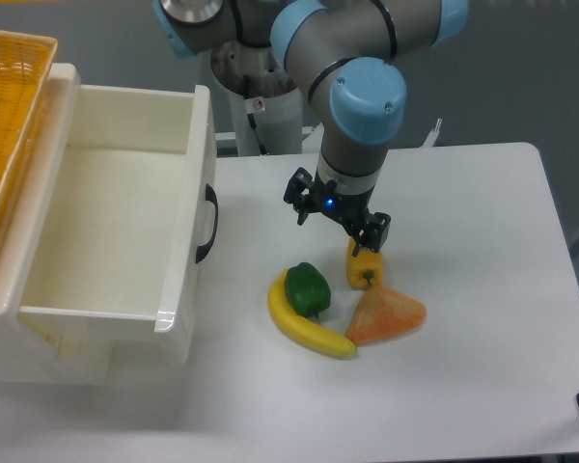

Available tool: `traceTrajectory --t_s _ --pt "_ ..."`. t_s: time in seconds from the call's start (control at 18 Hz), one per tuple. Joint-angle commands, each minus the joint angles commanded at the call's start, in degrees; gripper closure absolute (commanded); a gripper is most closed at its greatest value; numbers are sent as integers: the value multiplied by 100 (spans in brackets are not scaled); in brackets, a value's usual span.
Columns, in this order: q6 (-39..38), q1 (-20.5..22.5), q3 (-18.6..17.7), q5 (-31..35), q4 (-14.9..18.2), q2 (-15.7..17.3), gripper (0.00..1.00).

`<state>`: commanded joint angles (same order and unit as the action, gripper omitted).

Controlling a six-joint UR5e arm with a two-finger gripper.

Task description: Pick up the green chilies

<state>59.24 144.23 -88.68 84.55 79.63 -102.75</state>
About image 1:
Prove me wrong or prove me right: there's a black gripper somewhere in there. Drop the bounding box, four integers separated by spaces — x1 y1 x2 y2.
283 167 391 255

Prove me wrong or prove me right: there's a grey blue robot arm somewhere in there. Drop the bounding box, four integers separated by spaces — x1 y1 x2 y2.
152 1 469 252

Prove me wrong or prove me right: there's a yellow bell pepper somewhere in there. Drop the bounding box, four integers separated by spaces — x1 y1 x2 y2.
345 238 384 289

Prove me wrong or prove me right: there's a green bell pepper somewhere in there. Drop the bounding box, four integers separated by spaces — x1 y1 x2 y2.
285 262 331 318

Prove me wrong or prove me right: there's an orange triangular sandwich toy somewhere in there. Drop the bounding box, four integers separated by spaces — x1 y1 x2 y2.
345 286 427 345

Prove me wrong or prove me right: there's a yellow banana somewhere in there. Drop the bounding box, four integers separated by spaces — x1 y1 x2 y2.
267 269 357 359

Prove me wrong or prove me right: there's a white plastic drawer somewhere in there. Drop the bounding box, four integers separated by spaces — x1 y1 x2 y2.
19 86 216 365

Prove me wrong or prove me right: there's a yellow woven basket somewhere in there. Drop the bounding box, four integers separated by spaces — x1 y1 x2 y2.
0 30 58 225

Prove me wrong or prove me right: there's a white drawer cabinet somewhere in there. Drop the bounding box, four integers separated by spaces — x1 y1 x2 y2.
0 64 114 385

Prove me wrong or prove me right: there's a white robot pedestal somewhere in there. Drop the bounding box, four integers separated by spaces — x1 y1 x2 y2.
210 41 303 156

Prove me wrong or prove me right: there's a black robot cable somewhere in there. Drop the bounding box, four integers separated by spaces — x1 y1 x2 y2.
246 111 270 156

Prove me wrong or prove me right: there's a black drawer handle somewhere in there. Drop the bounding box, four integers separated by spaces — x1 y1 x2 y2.
195 184 219 263

